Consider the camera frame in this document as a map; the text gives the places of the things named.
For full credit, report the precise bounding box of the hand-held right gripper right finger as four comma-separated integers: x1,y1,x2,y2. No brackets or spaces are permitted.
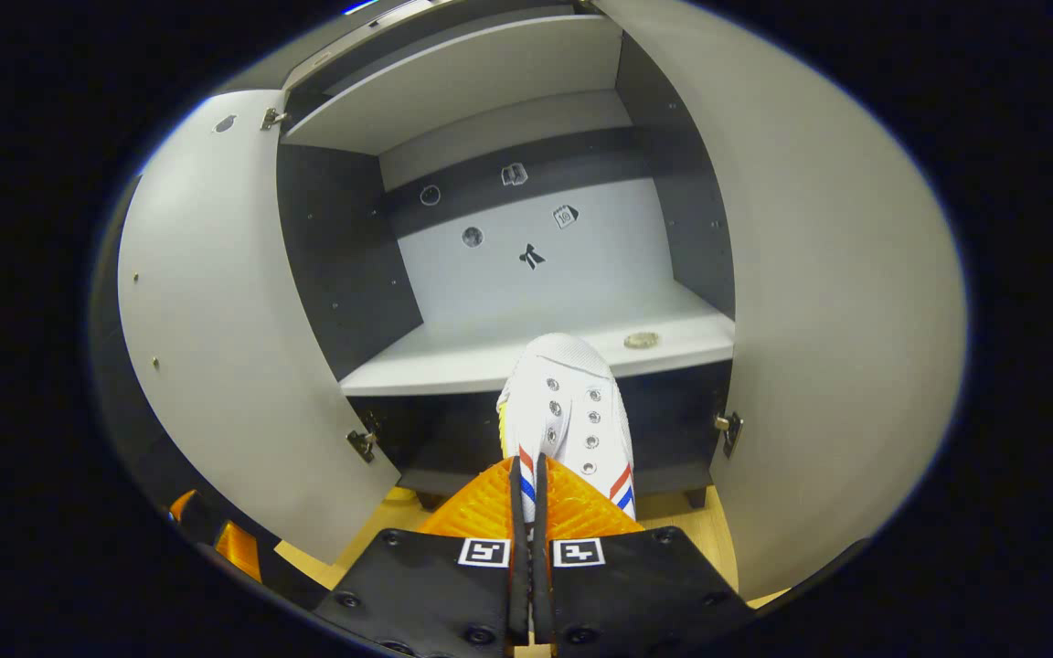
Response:
534,452,756,658

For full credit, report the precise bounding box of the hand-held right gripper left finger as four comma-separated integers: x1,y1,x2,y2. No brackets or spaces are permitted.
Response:
314,446,532,658

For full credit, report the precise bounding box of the grey cabinet door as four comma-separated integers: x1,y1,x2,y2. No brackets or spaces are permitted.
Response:
595,0,968,602
117,89,401,566

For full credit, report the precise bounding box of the white canvas shoe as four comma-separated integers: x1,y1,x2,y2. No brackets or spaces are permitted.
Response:
496,333,637,522

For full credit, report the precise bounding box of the grey shoe cabinet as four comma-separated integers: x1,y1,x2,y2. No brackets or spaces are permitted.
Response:
280,0,738,513

